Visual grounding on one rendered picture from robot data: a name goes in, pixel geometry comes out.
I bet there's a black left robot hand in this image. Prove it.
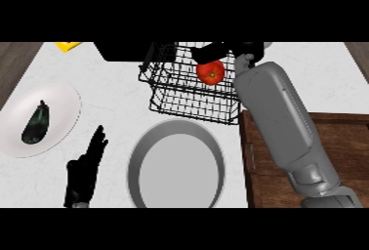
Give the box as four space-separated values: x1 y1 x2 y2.
64 124 110 208

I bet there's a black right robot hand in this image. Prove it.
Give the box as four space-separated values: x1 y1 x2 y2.
191 41 266 65

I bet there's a red tomato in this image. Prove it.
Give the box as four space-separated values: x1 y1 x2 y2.
196 60 227 86

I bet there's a grey oval tray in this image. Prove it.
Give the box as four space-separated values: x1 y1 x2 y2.
128 118 227 209

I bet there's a dark purple eggplant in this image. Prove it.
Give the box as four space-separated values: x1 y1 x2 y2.
21 100 51 146

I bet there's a white oval plate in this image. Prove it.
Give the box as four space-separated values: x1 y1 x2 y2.
0 82 83 159

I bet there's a black appliance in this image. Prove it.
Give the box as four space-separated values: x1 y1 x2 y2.
92 41 156 63

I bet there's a yellow object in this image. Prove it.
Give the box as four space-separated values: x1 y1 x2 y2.
54 41 85 54

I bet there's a brown wooden cutting board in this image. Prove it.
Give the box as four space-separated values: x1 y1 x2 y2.
240 109 369 209

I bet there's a black wire tiered basket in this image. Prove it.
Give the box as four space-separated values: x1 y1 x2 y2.
138 41 244 126

